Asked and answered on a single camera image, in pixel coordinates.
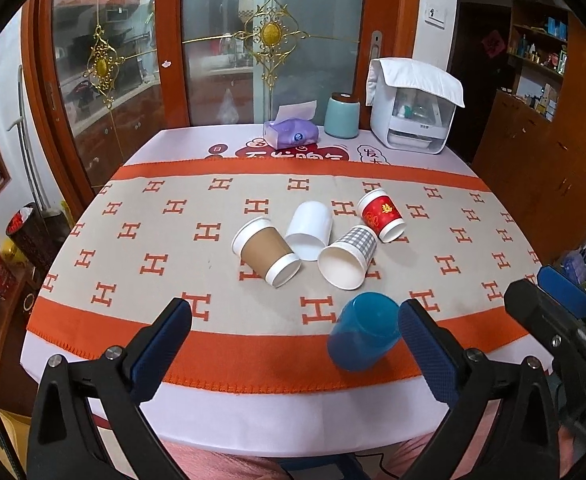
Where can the blue plastic cup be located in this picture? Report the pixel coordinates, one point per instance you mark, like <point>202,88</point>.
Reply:
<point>365,330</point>

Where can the dark patterned waste bin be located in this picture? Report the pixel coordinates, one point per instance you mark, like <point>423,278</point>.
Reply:
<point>35,237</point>

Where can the white wall switch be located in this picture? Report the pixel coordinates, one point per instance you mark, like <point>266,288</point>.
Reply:
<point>435,15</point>

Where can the white printed tablecloth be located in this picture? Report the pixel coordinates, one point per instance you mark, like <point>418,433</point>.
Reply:
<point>273,410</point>

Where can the wooden shelf cabinet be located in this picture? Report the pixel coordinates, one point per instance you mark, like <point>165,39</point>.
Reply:
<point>558,160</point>

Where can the grey checked paper cup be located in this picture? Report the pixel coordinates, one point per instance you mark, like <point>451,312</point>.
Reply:
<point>345,260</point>

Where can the brown paper cup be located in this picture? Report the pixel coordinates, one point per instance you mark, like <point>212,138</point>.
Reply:
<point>263,250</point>

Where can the white cloth cover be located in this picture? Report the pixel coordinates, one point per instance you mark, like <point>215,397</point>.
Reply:
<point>413,77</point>

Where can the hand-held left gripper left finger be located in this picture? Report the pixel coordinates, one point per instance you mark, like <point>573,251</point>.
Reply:
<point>159,347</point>

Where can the white paper cup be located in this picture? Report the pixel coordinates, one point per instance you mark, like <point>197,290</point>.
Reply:
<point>310,225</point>

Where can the white plastic bag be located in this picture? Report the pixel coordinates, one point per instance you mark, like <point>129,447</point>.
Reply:
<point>228,107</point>

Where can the white countertop appliance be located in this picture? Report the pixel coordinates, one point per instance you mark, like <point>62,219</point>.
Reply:
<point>418,130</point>

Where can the glass door with gold ornament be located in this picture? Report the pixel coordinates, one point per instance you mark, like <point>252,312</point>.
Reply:
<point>298,20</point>
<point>98,60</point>

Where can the person's pink pants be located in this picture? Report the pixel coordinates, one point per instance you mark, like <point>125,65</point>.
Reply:
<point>233,465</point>

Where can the teal canister with brown lid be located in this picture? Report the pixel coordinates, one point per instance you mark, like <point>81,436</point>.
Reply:
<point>342,116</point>

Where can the red paper cup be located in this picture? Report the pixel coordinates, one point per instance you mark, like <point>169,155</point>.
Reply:
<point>380,212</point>

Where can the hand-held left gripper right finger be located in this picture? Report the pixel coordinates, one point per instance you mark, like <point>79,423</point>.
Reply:
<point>427,352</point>

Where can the purple tissue pack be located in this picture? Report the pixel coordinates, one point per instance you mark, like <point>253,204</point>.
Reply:
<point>290,132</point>

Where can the beige orange patterned blanket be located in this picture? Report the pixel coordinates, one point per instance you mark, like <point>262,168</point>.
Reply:
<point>173,240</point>

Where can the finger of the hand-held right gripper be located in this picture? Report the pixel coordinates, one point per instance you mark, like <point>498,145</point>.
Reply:
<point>565,291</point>
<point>535,307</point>

